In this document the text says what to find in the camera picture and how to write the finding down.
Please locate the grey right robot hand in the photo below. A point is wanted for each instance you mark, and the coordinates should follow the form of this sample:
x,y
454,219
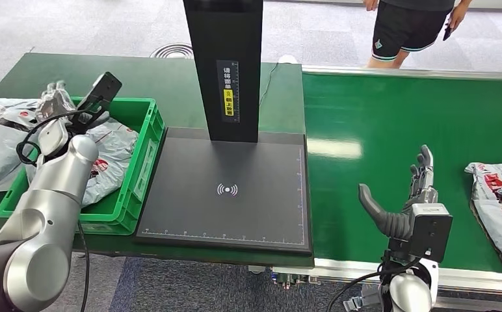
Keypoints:
x,y
395,224

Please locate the person's right hand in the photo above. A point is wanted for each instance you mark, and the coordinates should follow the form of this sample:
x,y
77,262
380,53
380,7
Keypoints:
x,y
369,4

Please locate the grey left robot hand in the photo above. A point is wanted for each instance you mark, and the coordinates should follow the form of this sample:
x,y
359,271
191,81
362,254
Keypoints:
x,y
55,103

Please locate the person's left hand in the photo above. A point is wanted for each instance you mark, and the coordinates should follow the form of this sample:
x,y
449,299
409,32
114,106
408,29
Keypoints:
x,y
457,15

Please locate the grey red-print courier bag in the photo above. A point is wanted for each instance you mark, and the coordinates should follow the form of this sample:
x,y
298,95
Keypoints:
x,y
113,146
501,215

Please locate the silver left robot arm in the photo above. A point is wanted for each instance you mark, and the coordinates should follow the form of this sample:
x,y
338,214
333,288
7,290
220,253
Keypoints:
x,y
40,241

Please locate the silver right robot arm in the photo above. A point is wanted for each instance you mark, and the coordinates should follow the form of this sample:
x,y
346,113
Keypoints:
x,y
408,295

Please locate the green plastic basket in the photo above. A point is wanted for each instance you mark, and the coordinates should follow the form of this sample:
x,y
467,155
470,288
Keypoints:
x,y
121,215

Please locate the person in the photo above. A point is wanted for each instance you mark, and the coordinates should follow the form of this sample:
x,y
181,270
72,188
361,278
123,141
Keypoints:
x,y
401,26

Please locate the white round puck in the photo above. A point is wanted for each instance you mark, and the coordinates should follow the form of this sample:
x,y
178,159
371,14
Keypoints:
x,y
287,60

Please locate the green conveyor belt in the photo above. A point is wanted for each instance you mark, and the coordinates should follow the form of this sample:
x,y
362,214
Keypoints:
x,y
406,116

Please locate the round floor vent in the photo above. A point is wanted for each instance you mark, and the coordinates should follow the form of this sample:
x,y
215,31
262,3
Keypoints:
x,y
171,51

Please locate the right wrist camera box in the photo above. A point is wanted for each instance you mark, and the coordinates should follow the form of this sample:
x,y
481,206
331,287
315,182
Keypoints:
x,y
430,232

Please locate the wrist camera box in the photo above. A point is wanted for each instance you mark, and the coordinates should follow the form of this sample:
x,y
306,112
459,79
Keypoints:
x,y
430,232
102,90

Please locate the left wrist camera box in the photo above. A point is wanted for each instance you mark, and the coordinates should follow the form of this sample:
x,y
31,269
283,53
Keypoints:
x,y
102,90

